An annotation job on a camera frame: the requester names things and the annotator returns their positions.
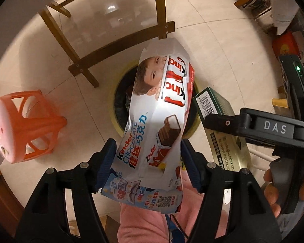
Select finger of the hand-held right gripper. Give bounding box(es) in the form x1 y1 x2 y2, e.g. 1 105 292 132
205 108 251 137

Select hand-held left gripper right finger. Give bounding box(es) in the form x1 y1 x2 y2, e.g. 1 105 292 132
180 139 283 243

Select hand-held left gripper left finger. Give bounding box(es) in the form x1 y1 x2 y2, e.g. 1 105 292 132
14 138 117 243

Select green cream box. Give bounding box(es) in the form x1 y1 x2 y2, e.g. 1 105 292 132
193 86 252 175

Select white red chocolate box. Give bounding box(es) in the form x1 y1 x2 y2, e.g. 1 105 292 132
101 37 195 214

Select black bin yellow rim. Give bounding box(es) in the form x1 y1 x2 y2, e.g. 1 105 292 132
109 61 200 138

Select person's right hand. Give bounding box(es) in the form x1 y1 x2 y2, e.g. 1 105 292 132
263 168 304 218

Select yellow plastic stool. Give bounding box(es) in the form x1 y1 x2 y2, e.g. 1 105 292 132
272 97 290 115

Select person's pink pants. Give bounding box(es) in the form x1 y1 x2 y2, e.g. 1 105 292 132
117 167 230 243

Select red plastic container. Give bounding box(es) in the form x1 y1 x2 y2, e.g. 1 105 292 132
272 32 301 59

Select orange plastic stool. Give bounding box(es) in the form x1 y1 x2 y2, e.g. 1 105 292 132
0 89 67 164

